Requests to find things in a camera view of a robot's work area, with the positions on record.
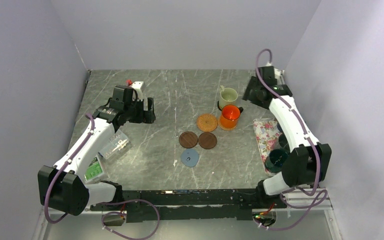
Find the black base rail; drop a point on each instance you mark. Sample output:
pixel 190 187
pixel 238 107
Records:
pixel 148 205

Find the dark green mug upper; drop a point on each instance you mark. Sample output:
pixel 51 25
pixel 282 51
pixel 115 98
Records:
pixel 283 142

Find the green label plastic box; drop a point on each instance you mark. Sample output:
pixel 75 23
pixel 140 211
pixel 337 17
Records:
pixel 95 172

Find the blue round coaster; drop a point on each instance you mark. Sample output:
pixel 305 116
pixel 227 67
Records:
pixel 189 157

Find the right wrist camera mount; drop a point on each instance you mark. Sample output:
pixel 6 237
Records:
pixel 276 71

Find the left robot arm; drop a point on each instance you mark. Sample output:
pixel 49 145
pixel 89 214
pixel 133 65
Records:
pixel 61 186

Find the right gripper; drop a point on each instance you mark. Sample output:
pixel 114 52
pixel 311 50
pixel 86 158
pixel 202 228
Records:
pixel 248 94

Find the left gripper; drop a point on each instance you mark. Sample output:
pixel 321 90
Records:
pixel 145 116

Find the dark teal mug lower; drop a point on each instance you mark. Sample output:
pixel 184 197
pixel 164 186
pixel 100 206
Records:
pixel 275 160

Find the cream green mug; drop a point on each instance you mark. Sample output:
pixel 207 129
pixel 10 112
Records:
pixel 227 96

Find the dark wooden coaster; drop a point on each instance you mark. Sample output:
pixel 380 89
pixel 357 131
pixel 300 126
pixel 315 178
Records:
pixel 207 140
pixel 188 139

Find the orange glossy mug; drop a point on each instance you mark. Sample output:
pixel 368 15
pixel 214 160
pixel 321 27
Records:
pixel 230 115

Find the clear plastic screw box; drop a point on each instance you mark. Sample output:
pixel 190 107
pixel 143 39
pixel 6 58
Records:
pixel 117 144

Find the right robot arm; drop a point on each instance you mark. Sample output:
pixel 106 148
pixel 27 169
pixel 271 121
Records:
pixel 308 159

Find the floral pattern tray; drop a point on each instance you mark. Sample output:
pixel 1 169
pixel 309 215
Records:
pixel 267 135

